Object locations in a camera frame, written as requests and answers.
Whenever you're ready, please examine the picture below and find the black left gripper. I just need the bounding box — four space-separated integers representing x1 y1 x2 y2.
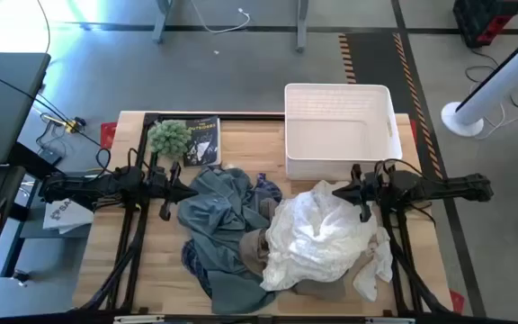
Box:
148 161 200 221

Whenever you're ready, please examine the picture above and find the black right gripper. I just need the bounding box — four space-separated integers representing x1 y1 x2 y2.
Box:
332 164 380 224

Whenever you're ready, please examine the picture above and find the grey-blue shirt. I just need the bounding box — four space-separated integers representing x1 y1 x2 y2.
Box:
176 165 282 315

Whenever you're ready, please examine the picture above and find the white lacy garment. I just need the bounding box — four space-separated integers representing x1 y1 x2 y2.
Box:
260 179 394 302

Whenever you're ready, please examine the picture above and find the tan brown garment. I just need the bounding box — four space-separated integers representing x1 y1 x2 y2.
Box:
239 197 380 302

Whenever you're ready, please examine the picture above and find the black paperback book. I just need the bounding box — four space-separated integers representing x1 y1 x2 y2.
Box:
183 115 222 167

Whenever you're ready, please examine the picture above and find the green spiky plant ball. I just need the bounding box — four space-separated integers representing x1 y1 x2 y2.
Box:
147 119 192 159

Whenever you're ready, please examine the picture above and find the white plastic bin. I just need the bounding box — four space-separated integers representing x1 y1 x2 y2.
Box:
284 83 403 182

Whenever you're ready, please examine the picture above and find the blue plaid shirt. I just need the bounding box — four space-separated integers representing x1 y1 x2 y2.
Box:
181 173 283 298

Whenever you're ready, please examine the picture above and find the red corner clamp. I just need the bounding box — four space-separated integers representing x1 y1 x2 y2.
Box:
100 121 119 149
449 290 466 314

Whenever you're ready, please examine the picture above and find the white bag with logo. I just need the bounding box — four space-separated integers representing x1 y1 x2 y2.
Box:
42 197 94 235

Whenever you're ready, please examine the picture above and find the black hazard striped floor mat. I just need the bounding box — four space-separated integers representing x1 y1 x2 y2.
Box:
337 31 449 199

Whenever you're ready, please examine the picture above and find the black power adapter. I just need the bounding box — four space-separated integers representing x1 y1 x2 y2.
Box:
38 147 65 166

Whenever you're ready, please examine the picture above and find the white tower fan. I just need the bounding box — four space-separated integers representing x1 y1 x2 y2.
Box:
441 20 518 139

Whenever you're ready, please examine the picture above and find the grey table leg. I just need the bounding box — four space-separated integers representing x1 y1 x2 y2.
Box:
152 0 174 45
295 0 310 53

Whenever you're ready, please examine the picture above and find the black desk leg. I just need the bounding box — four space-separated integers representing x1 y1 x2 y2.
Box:
0 143 67 278

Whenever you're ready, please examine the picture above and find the black caster wheel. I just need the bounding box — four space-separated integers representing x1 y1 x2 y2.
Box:
11 268 31 287

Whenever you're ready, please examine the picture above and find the black desk top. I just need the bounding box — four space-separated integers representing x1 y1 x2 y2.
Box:
0 51 52 166

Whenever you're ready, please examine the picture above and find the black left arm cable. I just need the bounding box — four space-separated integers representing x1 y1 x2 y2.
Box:
94 147 152 176

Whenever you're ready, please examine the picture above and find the yellow cable connector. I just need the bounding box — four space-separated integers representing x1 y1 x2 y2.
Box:
64 117 87 135

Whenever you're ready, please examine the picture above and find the silver metal bracket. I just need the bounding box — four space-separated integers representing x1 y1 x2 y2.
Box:
365 316 415 324
113 314 165 324

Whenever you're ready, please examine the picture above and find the white floor cable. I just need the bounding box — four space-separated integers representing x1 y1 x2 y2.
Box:
190 0 252 35

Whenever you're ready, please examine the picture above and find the white fan cable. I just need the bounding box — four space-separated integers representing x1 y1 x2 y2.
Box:
474 99 518 141

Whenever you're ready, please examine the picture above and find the black floor cable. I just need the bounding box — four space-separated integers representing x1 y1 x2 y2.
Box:
464 47 518 109

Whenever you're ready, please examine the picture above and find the black desk cable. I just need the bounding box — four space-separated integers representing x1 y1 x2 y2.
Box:
0 65 112 172

